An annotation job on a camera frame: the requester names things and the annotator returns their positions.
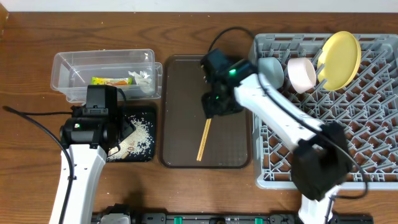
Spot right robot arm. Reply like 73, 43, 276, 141
200, 58, 353, 223

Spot clear plastic waste bin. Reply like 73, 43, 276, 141
50, 49, 163, 103

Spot dark brown serving tray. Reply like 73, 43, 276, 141
159, 55, 251, 169

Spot light blue bowl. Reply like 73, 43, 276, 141
257, 57, 284, 89

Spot green orange snack wrapper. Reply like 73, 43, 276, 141
91, 77, 133, 86

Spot spilled rice pile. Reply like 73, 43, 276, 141
107, 113, 155, 162

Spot white bowl with rice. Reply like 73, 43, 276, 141
287, 58, 317, 93

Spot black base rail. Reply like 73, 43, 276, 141
91, 203, 374, 224

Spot grey dishwasher rack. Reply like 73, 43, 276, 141
252, 34, 397, 190

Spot yellow plate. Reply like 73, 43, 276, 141
317, 31, 361, 91

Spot black waste tray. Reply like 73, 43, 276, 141
105, 105, 157, 163

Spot white tissue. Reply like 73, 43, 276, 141
128, 71, 153, 94

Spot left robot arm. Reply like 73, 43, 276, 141
49, 106, 135, 223

